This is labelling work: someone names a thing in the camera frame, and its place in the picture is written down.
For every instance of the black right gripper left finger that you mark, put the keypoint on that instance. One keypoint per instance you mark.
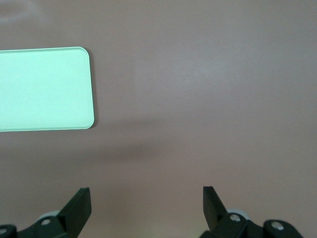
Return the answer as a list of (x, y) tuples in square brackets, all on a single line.
[(74, 213)]

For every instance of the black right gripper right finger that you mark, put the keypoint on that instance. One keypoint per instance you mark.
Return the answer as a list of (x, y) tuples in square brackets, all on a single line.
[(215, 213)]

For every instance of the light green rectangular tray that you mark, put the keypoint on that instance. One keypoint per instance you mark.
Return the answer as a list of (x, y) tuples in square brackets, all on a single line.
[(44, 89)]

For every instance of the brown table cloth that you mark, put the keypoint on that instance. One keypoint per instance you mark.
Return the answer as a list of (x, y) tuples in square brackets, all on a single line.
[(198, 99)]

